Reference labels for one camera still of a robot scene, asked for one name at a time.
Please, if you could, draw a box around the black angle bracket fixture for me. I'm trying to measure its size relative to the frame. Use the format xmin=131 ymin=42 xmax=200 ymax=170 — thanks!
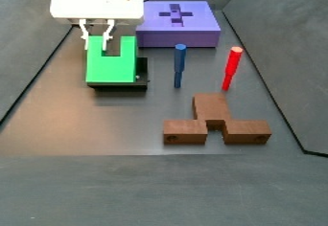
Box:
xmin=89 ymin=57 xmax=149 ymax=90

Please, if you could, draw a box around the blue cylindrical peg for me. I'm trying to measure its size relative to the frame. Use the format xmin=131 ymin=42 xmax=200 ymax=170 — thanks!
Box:
xmin=174 ymin=44 xmax=188 ymax=88

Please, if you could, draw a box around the green U-shaped block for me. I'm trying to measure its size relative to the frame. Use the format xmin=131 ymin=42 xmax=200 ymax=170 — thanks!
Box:
xmin=86 ymin=35 xmax=137 ymax=85

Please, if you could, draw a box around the red cylindrical peg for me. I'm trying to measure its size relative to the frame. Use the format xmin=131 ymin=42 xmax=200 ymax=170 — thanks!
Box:
xmin=222 ymin=46 xmax=244 ymax=91

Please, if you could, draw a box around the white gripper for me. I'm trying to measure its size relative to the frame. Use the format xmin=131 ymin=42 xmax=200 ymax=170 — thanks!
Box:
xmin=50 ymin=0 xmax=143 ymax=51

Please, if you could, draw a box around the purple board with cross slot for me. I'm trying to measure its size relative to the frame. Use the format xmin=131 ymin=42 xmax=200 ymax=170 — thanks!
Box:
xmin=135 ymin=1 xmax=221 ymax=48

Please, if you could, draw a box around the brown T-shaped block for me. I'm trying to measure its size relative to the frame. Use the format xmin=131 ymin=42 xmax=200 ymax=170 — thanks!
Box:
xmin=164 ymin=93 xmax=272 ymax=145

